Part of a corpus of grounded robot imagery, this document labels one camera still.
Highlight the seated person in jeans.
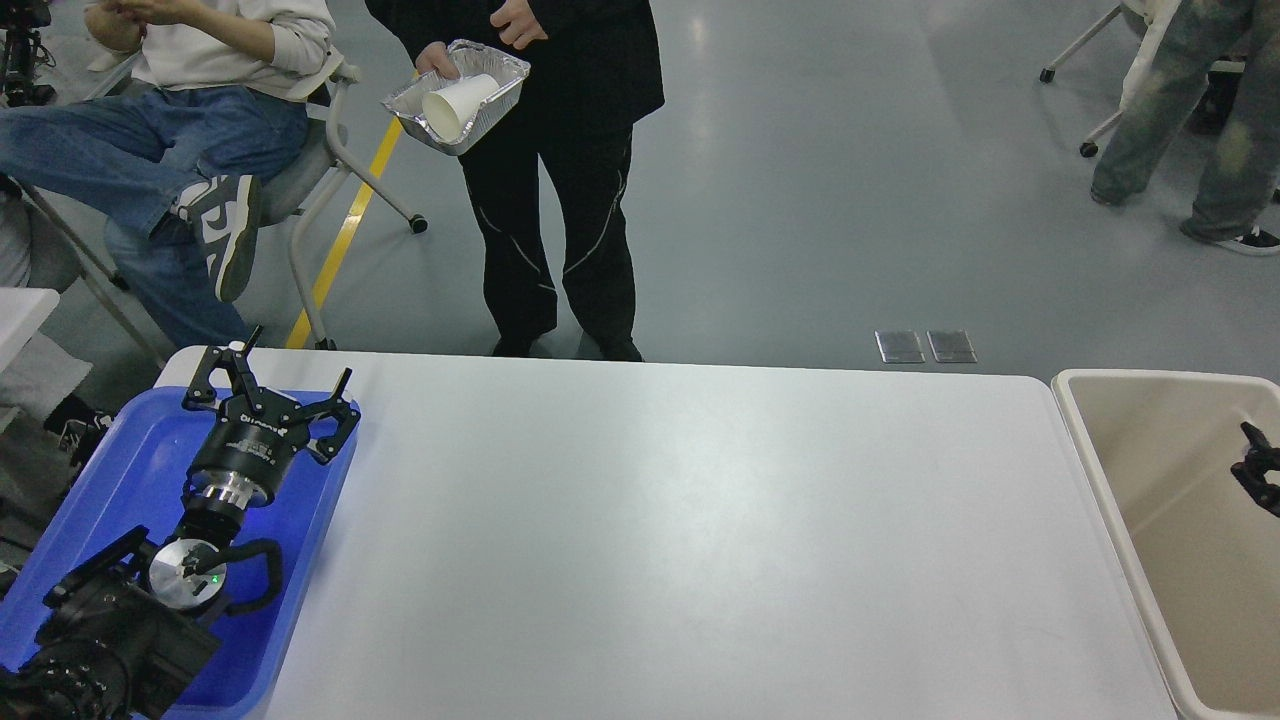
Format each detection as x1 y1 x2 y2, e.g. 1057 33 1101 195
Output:
1 1 335 347

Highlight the metal floor plate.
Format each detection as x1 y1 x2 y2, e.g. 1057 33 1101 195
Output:
925 331 978 364
874 331 925 364

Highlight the black tripod equipment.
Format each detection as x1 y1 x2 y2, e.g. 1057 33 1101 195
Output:
1 1 56 108

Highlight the right metal floor plate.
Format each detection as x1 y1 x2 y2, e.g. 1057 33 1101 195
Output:
925 331 978 364

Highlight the aluminium foil tray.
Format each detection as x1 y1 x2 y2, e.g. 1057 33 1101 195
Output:
381 38 531 156

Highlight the person in green trousers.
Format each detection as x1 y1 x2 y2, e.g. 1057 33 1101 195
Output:
1089 1 1279 258

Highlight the white chair far right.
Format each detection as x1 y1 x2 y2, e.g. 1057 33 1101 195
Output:
1038 0 1245 159

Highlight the white paper cup in tray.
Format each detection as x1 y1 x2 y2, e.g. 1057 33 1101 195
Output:
420 73 500 142

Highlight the left metal floor plate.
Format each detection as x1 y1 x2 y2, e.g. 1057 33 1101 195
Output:
874 331 925 364

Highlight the black sneaker left edge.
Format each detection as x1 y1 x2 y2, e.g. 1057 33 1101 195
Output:
42 393 115 470

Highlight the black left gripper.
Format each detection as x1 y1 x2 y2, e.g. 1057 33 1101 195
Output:
180 325 361 506

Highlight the grey rolling chair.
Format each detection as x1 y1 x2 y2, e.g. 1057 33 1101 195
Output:
17 50 429 369

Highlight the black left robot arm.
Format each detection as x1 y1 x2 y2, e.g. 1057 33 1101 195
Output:
3 342 361 719

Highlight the beige plastic bin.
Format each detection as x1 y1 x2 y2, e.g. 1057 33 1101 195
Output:
1051 369 1279 719

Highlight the standing person in black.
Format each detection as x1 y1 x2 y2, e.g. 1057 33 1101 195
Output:
366 1 666 363

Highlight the blue plastic tray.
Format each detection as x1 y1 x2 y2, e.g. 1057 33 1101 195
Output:
1 387 358 719

